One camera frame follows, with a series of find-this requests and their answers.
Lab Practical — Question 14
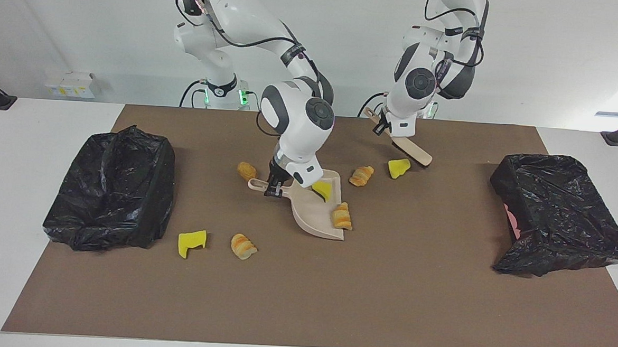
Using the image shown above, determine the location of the brown table mat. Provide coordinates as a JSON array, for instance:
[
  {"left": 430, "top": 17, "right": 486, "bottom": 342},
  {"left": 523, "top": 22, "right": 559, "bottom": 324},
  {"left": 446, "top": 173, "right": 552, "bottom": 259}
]
[{"left": 2, "top": 98, "right": 618, "bottom": 347}]

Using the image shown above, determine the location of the pale croissant piece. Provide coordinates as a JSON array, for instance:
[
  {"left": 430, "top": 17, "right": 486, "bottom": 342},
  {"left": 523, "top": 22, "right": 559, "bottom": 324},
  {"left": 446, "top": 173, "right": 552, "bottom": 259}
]
[{"left": 349, "top": 165, "right": 375, "bottom": 189}]

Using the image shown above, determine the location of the orange striped croissant piece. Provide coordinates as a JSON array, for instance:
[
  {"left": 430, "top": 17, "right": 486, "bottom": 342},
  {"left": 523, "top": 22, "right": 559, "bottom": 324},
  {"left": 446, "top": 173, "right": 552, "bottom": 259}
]
[{"left": 330, "top": 201, "right": 354, "bottom": 231}]

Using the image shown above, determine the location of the notched yellow sponge piece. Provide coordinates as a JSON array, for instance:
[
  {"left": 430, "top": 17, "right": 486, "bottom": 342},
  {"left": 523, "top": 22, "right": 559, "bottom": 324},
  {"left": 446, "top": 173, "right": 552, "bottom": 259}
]
[{"left": 177, "top": 229, "right": 208, "bottom": 261}]

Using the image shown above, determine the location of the beige plastic dustpan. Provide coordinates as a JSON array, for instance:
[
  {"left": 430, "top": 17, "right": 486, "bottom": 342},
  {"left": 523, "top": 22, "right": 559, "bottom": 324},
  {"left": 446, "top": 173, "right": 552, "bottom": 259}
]
[{"left": 245, "top": 165, "right": 350, "bottom": 242}]

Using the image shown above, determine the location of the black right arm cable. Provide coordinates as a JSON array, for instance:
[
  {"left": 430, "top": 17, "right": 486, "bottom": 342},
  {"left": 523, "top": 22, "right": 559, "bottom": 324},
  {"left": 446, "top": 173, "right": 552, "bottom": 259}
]
[{"left": 167, "top": 0, "right": 341, "bottom": 141}]

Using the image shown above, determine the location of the beige handled black brush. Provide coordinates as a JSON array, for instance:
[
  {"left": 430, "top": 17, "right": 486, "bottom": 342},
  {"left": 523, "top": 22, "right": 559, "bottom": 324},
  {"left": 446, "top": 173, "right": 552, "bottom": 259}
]
[{"left": 361, "top": 107, "right": 435, "bottom": 168}]

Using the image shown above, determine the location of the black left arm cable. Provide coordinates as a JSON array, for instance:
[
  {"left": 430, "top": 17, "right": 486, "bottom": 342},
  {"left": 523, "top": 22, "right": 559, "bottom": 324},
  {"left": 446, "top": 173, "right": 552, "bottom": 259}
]
[{"left": 422, "top": 0, "right": 488, "bottom": 69}]

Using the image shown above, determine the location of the brown bread roll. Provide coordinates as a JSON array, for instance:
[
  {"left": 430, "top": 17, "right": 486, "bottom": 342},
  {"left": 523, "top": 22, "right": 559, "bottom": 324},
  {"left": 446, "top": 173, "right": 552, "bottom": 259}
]
[{"left": 236, "top": 161, "right": 258, "bottom": 182}]

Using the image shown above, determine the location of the white wall outlet box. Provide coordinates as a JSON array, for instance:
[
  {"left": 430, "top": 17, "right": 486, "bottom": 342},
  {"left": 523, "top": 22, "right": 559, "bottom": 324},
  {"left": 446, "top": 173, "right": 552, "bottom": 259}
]
[{"left": 44, "top": 70, "right": 97, "bottom": 100}]

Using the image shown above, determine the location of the pink plastic bin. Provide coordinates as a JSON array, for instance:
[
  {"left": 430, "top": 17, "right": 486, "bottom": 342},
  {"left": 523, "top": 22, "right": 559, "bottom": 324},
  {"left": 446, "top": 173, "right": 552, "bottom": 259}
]
[{"left": 501, "top": 203, "right": 522, "bottom": 240}]

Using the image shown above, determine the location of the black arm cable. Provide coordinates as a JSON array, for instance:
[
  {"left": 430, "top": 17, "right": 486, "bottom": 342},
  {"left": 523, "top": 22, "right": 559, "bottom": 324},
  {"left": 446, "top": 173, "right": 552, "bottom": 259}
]
[
  {"left": 422, "top": 0, "right": 488, "bottom": 69},
  {"left": 167, "top": 0, "right": 341, "bottom": 141}
]

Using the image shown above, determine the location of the black base cable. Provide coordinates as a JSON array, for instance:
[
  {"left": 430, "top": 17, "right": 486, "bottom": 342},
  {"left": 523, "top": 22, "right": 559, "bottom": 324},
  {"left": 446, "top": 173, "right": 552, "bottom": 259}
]
[
  {"left": 179, "top": 79, "right": 209, "bottom": 109},
  {"left": 362, "top": 91, "right": 393, "bottom": 120}
]

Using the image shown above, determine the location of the black trash bag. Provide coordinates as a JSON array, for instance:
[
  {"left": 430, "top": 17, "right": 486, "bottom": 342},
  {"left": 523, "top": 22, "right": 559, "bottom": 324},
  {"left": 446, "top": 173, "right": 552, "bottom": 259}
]
[
  {"left": 42, "top": 121, "right": 179, "bottom": 257},
  {"left": 485, "top": 151, "right": 618, "bottom": 282}
]

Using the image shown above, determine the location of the small yellow sponge piece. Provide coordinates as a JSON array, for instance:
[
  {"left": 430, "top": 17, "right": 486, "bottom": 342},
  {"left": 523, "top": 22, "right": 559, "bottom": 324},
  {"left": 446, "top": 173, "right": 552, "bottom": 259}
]
[{"left": 311, "top": 181, "right": 333, "bottom": 203}]

